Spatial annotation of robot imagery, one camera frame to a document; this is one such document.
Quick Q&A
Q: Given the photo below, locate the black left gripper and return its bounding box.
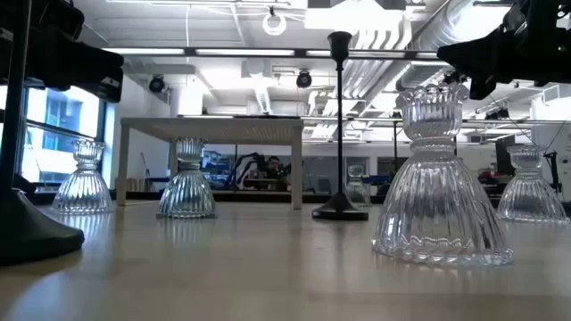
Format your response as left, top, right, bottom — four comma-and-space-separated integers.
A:
29, 40, 125, 103

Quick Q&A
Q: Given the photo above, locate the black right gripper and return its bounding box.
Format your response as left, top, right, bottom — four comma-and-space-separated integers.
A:
436, 12, 571, 101

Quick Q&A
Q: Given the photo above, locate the clear scalloped glass candle holder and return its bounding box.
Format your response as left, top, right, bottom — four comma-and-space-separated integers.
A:
371, 82, 514, 268
50, 139, 116, 214

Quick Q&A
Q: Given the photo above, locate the green ribbed glass candle holder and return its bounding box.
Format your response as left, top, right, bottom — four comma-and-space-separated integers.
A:
155, 136, 219, 219

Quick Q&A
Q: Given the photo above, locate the tall black metal candlestick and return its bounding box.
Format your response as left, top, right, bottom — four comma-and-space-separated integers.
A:
310, 30, 370, 222
0, 0, 86, 267

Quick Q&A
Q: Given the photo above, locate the clear ribbed glass candle holder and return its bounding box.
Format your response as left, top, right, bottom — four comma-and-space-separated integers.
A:
495, 143, 571, 224
343, 163, 372, 207

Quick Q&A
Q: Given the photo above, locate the long ceiling light strip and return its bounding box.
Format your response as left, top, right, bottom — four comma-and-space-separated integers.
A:
101, 46, 450, 62

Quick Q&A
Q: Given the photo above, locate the large window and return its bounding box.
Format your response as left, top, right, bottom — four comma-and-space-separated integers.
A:
0, 84, 106, 186

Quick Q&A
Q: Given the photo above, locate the black monitor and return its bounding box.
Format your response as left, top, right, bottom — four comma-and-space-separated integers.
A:
494, 133, 517, 177

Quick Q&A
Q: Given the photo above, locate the thin black stand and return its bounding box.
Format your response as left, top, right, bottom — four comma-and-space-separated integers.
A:
542, 150, 562, 193

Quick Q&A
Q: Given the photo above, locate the white perforated metal shelf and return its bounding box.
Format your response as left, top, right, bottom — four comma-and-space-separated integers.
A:
114, 116, 304, 210

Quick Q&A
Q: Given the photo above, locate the person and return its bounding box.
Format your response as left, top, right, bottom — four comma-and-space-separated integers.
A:
262, 155, 291, 191

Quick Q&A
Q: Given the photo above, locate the silver ventilation duct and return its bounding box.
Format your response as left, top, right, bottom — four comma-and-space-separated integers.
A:
396, 0, 518, 90

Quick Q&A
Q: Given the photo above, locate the black metal frame stand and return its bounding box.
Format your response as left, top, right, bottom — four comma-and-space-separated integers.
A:
391, 118, 401, 175

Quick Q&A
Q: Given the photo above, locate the white ring ceiling lamp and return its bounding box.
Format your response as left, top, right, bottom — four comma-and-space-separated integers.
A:
261, 12, 287, 37

